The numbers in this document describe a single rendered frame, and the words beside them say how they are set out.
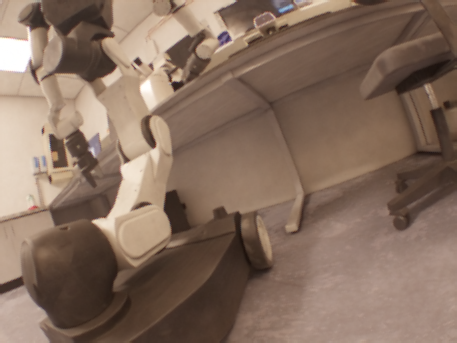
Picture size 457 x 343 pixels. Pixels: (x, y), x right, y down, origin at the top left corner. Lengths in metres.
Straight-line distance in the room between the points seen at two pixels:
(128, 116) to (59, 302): 0.58
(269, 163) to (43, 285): 1.52
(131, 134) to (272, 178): 1.16
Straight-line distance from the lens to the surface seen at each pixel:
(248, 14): 1.34
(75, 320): 0.40
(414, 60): 0.56
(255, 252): 0.61
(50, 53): 0.69
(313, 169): 1.56
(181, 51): 2.00
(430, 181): 0.73
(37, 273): 0.37
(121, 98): 0.74
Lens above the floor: 0.33
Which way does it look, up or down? 2 degrees up
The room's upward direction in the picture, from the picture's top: 21 degrees counter-clockwise
